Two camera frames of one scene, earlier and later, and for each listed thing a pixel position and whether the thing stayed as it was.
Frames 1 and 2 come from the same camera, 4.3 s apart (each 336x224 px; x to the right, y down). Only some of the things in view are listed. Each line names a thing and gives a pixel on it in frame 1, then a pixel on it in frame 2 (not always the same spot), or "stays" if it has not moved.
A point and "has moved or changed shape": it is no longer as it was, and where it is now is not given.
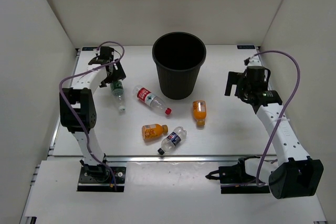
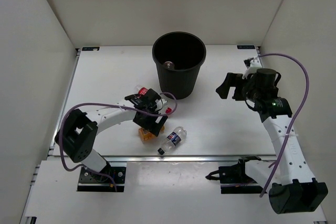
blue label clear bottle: (172, 139) stays
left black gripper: (118, 75) -> (153, 127)
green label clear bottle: (117, 88) -> (169, 64)
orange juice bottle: (154, 130) has moved or changed shape
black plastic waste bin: (178, 56) stays
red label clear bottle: (152, 100) stays
